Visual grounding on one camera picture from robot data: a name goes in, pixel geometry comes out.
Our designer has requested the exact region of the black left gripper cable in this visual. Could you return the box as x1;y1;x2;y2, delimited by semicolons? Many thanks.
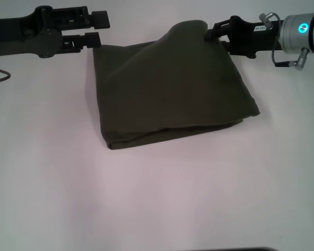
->
0;56;12;85

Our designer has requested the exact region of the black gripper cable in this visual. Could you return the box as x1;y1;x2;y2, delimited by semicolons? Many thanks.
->
271;39;298;68
0;56;12;85

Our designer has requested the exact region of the dark green FREE t-shirt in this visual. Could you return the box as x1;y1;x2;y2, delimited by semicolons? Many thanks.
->
92;19;261;151

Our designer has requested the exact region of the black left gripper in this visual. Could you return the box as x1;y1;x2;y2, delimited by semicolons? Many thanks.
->
0;6;110;59

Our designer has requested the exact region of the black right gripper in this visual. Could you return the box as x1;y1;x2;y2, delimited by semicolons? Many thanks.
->
205;15;283;59

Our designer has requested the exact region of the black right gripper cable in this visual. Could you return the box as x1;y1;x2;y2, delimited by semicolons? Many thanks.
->
271;39;298;68

